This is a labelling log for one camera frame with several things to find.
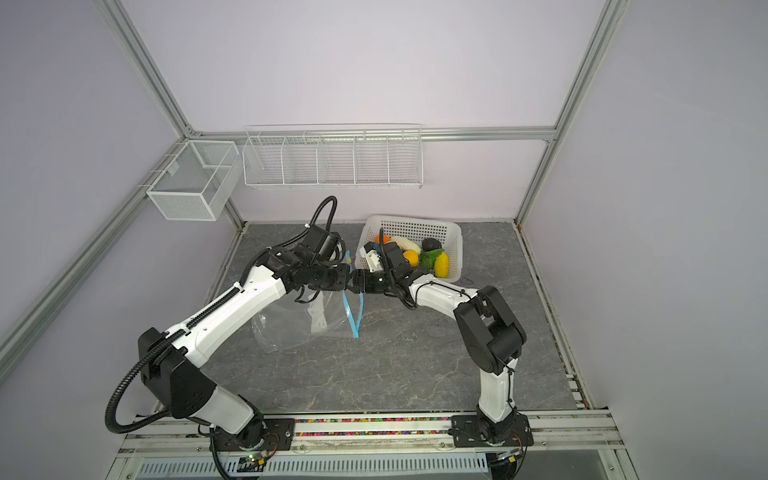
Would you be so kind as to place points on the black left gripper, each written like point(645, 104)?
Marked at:
point(321, 288)

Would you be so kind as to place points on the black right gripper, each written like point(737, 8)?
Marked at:
point(360, 276)

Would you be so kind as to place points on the clear zip top bag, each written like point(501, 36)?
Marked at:
point(303, 316)

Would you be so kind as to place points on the white perforated plastic basket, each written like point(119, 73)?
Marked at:
point(415, 230)

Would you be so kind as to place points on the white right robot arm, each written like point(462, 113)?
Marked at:
point(491, 333)

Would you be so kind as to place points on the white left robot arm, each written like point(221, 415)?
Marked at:
point(170, 361)

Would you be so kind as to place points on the white toy cucumber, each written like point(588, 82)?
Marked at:
point(406, 244)

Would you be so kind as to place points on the green toy leaf vegetable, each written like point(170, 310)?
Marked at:
point(427, 259)

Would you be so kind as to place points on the black toy avocado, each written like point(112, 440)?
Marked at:
point(431, 244)

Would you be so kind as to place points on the yellow toy corn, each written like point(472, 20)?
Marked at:
point(442, 265)

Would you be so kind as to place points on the white wire wall rack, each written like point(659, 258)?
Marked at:
point(358, 155)

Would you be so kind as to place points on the white mesh wall box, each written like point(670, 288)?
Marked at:
point(198, 181)

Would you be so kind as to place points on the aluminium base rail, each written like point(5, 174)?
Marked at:
point(371, 445)

